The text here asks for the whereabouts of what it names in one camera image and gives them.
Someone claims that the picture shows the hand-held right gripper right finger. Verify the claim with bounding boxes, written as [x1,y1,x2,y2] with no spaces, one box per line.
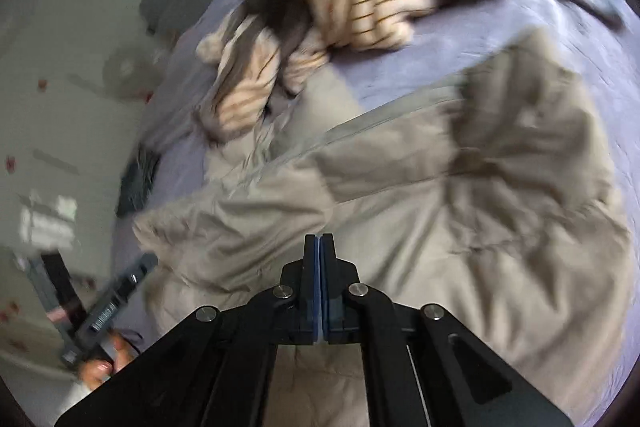
[320,233,576,427]

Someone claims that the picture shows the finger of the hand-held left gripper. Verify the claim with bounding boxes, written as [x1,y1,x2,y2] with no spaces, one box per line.
[116,253,160,297]

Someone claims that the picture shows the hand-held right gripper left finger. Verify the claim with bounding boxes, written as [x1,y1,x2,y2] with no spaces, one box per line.
[52,233,321,427]

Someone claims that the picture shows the beige puffer jacket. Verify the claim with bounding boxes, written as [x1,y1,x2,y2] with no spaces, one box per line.
[132,27,636,423]

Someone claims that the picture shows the dark teal folded clothes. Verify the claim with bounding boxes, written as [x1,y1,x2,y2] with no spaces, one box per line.
[116,147,161,220]

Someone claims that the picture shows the person's left hand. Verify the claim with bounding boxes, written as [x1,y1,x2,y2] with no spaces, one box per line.
[77,332,136,390]

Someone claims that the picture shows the white electric fan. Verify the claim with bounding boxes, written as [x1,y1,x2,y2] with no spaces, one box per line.
[102,44,166,100]

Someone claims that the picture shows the purple embossed bed blanket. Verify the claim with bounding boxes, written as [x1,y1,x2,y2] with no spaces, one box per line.
[112,0,640,423]

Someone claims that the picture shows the cream striped fleece robe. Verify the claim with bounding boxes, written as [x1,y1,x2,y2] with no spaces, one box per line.
[192,0,546,142]

